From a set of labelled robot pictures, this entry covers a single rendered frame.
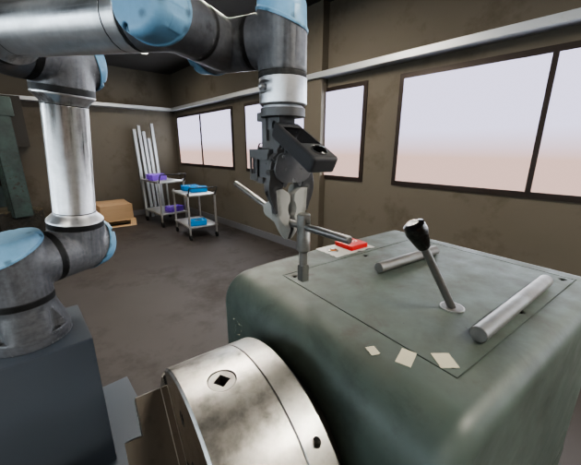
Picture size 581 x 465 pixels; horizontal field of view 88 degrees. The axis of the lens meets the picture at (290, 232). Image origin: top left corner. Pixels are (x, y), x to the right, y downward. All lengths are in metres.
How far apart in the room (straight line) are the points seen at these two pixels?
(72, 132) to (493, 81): 2.94
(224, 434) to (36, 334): 0.55
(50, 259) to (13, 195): 5.65
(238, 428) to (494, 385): 0.28
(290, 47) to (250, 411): 0.47
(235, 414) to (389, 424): 0.16
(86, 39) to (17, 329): 0.56
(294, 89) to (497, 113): 2.73
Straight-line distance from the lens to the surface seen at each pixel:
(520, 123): 3.09
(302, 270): 0.50
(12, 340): 0.84
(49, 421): 0.91
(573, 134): 3.03
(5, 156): 6.44
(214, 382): 0.41
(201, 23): 0.47
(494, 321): 0.51
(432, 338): 0.47
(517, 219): 3.13
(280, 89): 0.49
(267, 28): 0.51
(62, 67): 0.79
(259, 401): 0.39
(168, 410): 0.49
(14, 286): 0.81
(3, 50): 0.70
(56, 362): 0.84
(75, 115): 0.82
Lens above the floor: 1.50
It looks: 16 degrees down
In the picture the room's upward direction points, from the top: straight up
